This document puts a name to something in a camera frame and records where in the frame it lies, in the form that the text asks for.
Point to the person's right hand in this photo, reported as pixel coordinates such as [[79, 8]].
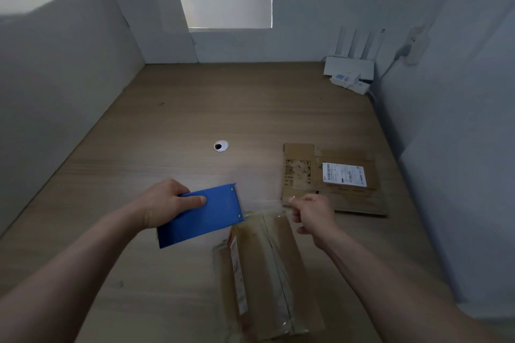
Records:
[[318, 216]]

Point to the person's left hand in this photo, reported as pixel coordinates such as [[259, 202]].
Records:
[[163, 204]]

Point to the person's left thumb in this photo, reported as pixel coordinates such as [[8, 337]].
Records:
[[192, 202]]

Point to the person's right fingers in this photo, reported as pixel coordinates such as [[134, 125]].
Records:
[[297, 210]]

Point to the blue tape dispenser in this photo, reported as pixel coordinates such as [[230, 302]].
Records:
[[201, 216]]

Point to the clear packing tape strip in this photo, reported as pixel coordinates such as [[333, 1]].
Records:
[[267, 208]]

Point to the person's right forearm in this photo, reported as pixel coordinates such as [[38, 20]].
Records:
[[402, 294]]

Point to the person's left forearm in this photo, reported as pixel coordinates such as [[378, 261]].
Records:
[[60, 274]]

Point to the flattened cardboard box with label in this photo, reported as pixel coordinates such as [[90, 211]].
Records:
[[334, 180]]

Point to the brown cardboard box with tape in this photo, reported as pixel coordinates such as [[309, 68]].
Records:
[[263, 274]]

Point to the white power strip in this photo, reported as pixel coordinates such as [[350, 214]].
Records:
[[349, 82]]

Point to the white router with antennas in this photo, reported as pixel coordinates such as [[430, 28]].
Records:
[[349, 63]]

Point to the white foam board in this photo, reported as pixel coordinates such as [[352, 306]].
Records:
[[132, 17]]

